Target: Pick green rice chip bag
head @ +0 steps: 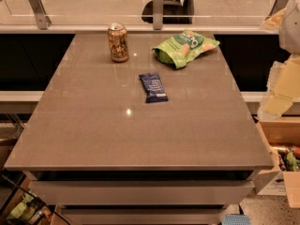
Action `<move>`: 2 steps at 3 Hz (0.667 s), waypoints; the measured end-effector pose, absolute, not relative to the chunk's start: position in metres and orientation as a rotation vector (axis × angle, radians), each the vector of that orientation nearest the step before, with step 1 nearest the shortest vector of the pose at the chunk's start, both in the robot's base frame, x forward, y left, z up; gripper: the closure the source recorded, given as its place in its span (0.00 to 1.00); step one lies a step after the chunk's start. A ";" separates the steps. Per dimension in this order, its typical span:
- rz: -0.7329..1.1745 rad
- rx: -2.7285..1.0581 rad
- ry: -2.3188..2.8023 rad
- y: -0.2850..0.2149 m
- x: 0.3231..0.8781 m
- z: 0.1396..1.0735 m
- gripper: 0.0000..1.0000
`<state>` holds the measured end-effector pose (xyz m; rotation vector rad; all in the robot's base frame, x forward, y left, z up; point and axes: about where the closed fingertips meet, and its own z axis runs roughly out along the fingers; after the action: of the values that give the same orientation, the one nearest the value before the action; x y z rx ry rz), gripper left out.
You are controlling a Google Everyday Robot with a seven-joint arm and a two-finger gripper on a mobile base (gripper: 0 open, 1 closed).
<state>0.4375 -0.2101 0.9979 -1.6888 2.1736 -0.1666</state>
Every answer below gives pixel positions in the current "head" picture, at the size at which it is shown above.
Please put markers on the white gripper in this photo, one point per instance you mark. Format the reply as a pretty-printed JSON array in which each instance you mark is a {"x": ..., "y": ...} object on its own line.
[{"x": 291, "y": 32}]

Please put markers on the green rice chip bag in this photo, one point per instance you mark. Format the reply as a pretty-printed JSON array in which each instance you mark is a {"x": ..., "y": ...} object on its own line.
[{"x": 183, "y": 48}]

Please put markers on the green bag in bin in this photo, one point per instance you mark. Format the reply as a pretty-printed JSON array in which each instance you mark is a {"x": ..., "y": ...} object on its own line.
[{"x": 25, "y": 209}]

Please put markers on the cardboard box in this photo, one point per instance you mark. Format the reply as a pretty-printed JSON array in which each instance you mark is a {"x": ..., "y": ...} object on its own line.
[{"x": 280, "y": 138}]

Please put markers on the green item in box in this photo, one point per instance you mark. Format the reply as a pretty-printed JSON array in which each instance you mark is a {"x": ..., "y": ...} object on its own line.
[{"x": 291, "y": 161}]

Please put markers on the black office chair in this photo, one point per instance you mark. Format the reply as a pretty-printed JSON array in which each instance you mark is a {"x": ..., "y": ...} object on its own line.
[{"x": 178, "y": 11}]

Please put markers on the blue snack bar wrapper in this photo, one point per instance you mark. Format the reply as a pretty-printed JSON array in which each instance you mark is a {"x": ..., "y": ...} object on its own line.
[{"x": 153, "y": 87}]

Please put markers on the gold soda can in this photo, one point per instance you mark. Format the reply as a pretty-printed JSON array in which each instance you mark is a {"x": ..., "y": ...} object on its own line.
[{"x": 118, "y": 42}]

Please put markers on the blue mesh object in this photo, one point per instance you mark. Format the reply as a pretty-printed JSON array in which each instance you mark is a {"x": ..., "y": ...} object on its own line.
[{"x": 236, "y": 220}]

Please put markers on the grey table drawer unit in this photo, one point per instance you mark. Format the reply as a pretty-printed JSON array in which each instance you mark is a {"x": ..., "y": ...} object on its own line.
[{"x": 142, "y": 202}]

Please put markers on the right metal railing bracket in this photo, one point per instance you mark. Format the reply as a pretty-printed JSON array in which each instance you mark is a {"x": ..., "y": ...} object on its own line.
[{"x": 277, "y": 6}]

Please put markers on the metal railing bracket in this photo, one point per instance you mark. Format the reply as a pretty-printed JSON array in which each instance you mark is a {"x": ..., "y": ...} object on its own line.
[
  {"x": 42, "y": 19},
  {"x": 277, "y": 6},
  {"x": 157, "y": 14}
]

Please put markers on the middle metal railing bracket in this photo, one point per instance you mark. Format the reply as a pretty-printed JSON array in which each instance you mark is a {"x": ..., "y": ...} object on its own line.
[{"x": 157, "y": 14}]

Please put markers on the left metal railing bracket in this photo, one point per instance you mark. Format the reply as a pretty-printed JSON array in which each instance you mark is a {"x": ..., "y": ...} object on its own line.
[{"x": 42, "y": 19}]

